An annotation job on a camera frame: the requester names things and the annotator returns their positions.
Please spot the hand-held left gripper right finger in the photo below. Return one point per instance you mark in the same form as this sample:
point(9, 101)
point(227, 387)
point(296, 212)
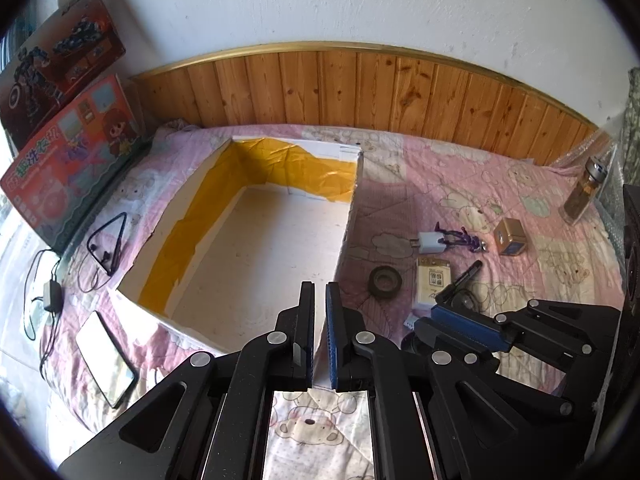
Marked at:
point(332, 340)

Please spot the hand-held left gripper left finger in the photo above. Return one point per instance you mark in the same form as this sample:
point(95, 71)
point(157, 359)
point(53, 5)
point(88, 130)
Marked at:
point(305, 330)

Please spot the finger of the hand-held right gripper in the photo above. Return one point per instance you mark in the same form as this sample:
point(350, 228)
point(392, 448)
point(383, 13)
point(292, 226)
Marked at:
point(465, 322)
point(450, 337)

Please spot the black marker pen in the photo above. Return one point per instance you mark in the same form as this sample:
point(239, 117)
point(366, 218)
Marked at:
point(470, 271)

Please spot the black tape roll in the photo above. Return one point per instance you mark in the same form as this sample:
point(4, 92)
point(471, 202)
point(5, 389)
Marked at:
point(374, 282)

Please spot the white charger plug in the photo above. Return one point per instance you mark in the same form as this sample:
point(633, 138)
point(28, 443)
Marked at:
point(429, 243)

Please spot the white cardboard box yellow tape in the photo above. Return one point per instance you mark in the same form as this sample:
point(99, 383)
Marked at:
point(260, 240)

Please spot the white and yellow card pack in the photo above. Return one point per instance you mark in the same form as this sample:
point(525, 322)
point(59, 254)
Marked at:
point(432, 280)

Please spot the glass bottle with metal lid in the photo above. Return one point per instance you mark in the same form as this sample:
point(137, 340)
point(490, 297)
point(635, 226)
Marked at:
point(582, 192)

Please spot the small gold cube speaker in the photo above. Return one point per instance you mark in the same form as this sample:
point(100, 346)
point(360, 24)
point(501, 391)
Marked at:
point(510, 237)

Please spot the camouflage cloth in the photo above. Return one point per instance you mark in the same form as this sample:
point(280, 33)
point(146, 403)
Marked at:
point(631, 125)

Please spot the pink printed blanket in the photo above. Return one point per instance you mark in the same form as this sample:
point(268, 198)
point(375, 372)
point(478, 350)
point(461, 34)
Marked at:
point(500, 185)

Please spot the white smartphone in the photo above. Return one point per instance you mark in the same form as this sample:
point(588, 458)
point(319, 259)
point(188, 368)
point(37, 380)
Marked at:
point(102, 355)

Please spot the black neckband earphones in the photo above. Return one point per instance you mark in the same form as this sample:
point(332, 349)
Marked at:
point(106, 259)

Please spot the pink cartoon toy box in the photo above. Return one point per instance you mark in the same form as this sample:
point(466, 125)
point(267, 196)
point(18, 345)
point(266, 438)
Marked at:
point(65, 160)

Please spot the dark robot toy box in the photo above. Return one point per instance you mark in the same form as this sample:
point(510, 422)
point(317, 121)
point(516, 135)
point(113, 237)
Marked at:
point(50, 60)

